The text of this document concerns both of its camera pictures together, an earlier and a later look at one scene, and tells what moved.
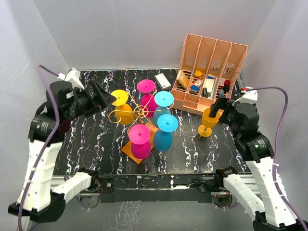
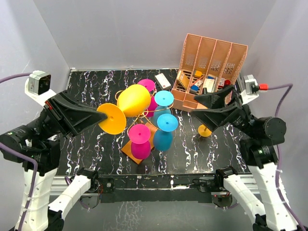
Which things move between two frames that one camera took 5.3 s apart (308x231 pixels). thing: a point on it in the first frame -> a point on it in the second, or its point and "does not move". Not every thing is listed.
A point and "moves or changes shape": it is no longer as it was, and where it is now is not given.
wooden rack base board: x=127 y=148 does not move
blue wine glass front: x=163 y=138 does not move
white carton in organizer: x=209 y=83 does not move
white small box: x=162 y=82 does not move
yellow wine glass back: x=124 y=113 moves or changes shape
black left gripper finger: x=105 y=98 -> x=71 y=115
